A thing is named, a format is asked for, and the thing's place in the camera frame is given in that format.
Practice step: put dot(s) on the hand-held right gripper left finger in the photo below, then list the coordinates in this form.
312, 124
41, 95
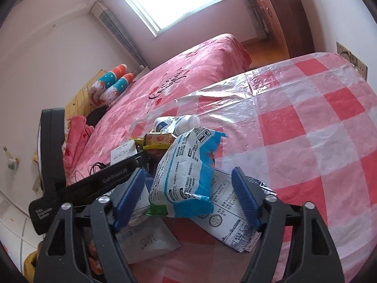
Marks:
129, 202

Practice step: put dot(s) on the small white bedside table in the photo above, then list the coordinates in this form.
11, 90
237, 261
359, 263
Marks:
143, 67

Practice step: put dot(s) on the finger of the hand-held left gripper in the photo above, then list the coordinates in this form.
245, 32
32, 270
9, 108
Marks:
147, 159

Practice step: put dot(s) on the brown wooden cabinet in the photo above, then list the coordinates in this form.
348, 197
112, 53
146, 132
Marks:
265, 8

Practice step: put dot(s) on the white paper slip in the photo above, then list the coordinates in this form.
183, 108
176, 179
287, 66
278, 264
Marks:
123, 153

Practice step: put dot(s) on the white flat pouch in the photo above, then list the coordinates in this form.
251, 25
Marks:
147, 241

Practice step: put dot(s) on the white carton with blue print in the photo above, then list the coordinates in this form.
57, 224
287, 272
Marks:
226, 221

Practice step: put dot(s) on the beige wall socket panel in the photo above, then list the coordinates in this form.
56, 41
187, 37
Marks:
352, 60

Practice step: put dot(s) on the black cloth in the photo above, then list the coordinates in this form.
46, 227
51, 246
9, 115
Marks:
97, 116

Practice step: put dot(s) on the yellow headboard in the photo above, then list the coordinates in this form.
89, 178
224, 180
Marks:
79, 97

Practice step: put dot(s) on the white and blue tissue pack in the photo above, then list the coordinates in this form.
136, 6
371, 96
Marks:
182, 123

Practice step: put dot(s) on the pink folded blanket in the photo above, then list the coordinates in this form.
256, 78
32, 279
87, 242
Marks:
76, 138

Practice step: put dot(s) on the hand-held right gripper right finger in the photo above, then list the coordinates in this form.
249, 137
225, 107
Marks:
244, 200

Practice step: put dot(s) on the small wall hanging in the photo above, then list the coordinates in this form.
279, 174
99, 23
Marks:
11, 162

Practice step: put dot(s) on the yellow snack packet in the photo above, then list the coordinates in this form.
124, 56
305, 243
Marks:
160, 139

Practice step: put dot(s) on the bed with pink bedspread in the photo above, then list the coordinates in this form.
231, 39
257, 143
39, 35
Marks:
176, 79

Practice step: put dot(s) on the large window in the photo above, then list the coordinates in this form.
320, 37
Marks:
170, 0

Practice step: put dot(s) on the grey checked curtain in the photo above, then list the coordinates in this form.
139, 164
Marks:
254, 17
120, 32

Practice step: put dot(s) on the green wrapper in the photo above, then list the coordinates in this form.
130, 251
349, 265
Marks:
156, 210

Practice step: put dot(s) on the red checked plastic tablecloth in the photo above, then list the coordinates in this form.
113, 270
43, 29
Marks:
309, 138

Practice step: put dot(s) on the blue and white plastic packet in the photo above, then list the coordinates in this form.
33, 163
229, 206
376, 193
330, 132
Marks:
182, 168

